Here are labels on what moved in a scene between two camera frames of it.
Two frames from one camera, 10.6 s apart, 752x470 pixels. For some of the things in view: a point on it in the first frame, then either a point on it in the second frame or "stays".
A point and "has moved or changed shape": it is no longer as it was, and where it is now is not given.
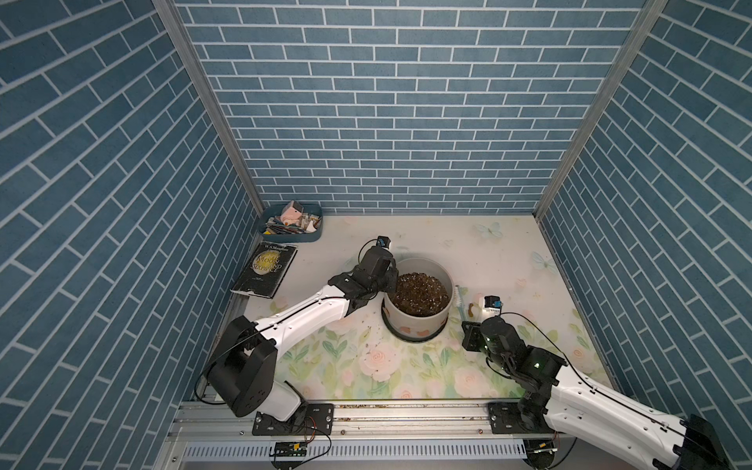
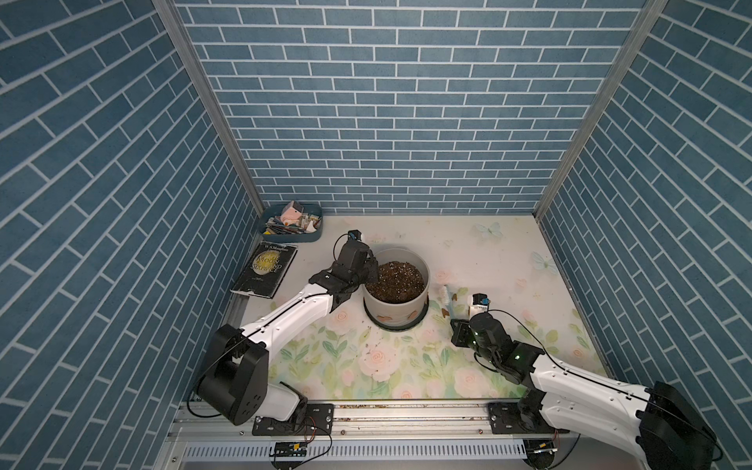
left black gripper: (391, 272) -> (372, 268)
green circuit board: (291, 448) stays
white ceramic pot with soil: (421, 303) has moved or changed shape
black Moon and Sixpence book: (265, 269) stays
